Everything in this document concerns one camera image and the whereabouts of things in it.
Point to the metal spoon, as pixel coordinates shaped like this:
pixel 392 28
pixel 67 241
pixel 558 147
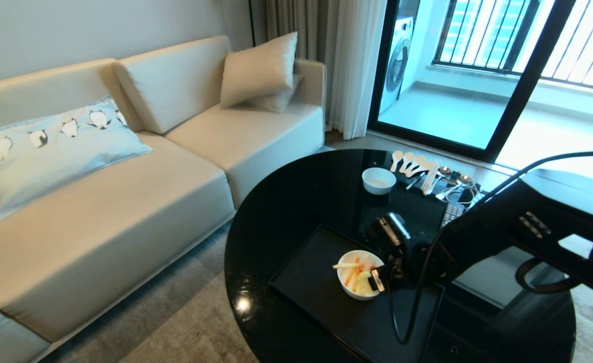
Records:
pixel 465 179

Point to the beige sofa back cushion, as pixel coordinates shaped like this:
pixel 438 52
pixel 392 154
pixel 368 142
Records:
pixel 175 83

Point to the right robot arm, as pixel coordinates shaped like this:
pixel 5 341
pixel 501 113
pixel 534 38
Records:
pixel 508 227

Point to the orange carrot stick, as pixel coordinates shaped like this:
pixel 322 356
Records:
pixel 351 276

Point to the empty white bowl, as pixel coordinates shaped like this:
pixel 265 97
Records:
pixel 378 180

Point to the large beige throw pillow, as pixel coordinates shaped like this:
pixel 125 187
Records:
pixel 258 68

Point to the pale wooden chopstick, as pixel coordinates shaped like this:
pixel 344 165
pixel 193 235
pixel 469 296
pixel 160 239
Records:
pixel 430 177
pixel 434 177

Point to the small beige throw pillow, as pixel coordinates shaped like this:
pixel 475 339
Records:
pixel 282 98

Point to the white washing machine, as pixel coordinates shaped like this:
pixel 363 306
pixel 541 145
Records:
pixel 398 60

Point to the black rectangular tray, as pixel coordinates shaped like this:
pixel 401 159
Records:
pixel 316 297

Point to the yellow food chunk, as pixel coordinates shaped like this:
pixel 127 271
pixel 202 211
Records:
pixel 364 284

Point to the grey rug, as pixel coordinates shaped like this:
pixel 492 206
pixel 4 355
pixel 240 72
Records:
pixel 200 327

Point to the black balcony railing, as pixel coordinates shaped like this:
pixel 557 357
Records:
pixel 482 35

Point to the grey curtain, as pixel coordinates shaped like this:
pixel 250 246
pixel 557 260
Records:
pixel 296 25

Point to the white bowl with food scraps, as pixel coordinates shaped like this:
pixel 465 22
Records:
pixel 347 291

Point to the beige sofa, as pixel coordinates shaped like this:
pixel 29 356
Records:
pixel 100 242

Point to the black sliding door frame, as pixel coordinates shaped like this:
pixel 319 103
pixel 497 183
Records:
pixel 520 96

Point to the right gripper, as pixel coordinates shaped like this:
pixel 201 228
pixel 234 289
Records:
pixel 403 267

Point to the light blue penguin pillow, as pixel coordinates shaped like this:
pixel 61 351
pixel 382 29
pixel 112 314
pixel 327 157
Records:
pixel 49 161

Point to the pale food stick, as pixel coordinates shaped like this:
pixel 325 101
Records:
pixel 345 265

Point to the white sheer curtain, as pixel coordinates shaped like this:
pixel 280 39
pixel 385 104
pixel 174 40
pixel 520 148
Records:
pixel 356 70

